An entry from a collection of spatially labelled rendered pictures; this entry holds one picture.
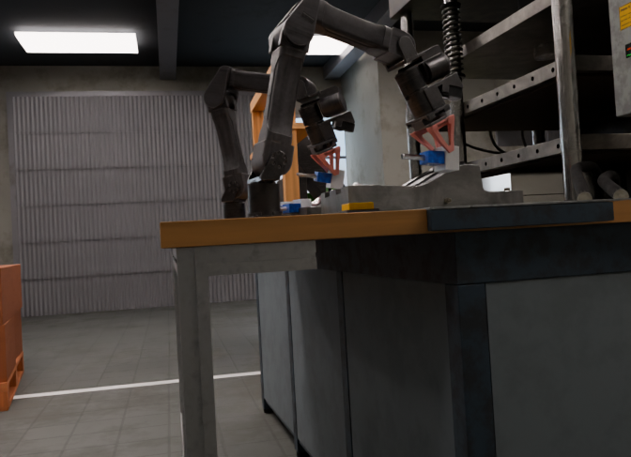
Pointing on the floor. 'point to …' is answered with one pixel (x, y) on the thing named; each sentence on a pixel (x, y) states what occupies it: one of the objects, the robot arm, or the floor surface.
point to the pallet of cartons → (10, 333)
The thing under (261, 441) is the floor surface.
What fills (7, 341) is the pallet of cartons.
